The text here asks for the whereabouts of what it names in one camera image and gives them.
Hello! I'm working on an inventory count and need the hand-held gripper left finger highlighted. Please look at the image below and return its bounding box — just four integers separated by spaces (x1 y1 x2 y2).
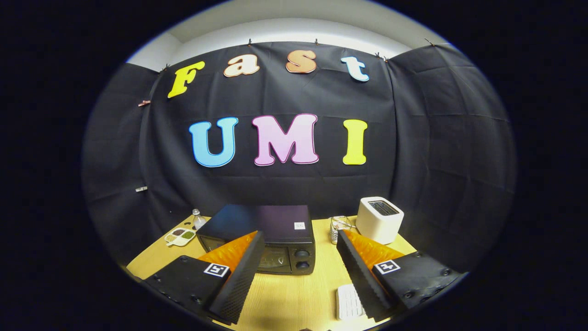
145 231 266 325

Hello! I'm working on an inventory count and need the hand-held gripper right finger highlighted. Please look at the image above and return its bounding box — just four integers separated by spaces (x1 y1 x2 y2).
336 230 462 322

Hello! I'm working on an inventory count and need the black toaster oven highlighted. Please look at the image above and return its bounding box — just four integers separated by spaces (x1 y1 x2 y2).
196 205 316 275

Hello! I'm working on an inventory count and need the white pop-up toaster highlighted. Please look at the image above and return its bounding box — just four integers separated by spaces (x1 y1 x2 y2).
355 197 405 245

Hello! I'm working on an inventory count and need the white rectangular tray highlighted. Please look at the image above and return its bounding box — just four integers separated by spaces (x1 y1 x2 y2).
335 284 367 321

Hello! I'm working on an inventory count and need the white divided spice dish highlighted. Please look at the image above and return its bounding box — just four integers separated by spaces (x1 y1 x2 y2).
164 228 197 247

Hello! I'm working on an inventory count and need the metal wire rack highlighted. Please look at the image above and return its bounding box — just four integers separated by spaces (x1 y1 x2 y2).
330 216 353 245

